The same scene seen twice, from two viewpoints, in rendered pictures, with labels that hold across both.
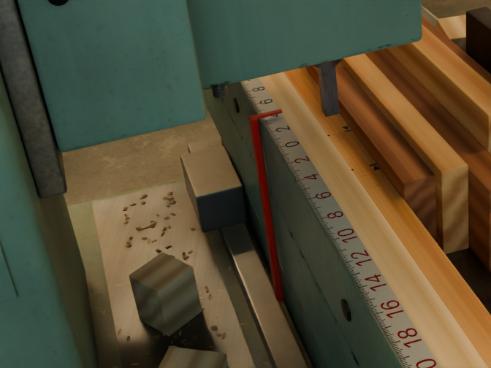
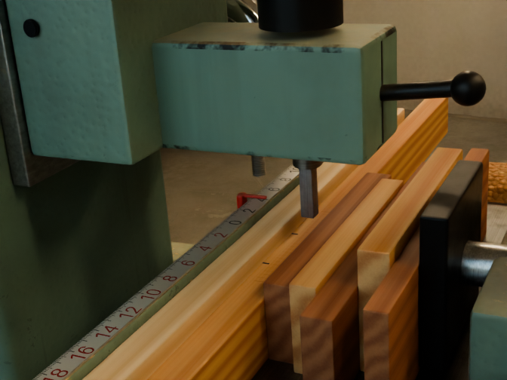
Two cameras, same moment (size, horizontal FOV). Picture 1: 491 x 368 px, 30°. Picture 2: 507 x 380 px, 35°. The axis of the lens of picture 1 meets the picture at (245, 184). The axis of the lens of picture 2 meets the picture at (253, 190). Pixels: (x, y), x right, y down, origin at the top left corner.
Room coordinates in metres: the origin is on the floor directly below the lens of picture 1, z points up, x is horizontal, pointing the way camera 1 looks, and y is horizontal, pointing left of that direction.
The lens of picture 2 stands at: (0.09, -0.32, 1.16)
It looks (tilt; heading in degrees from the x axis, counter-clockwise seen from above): 21 degrees down; 36
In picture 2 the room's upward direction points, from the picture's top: 4 degrees counter-clockwise
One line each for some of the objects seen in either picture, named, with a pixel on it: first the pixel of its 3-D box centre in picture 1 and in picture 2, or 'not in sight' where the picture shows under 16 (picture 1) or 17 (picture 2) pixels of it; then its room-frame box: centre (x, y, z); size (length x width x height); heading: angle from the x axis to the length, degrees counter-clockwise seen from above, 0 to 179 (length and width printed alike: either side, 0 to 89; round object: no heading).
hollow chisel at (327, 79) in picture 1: (326, 77); (308, 179); (0.51, -0.06, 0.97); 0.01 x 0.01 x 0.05; 9
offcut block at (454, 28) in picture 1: (464, 51); not in sight; (0.63, -0.18, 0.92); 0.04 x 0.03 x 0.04; 178
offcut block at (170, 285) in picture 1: (166, 293); not in sight; (0.52, 0.07, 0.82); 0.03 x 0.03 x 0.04; 42
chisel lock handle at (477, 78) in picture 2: not in sight; (428, 87); (0.52, -0.14, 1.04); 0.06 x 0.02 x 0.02; 99
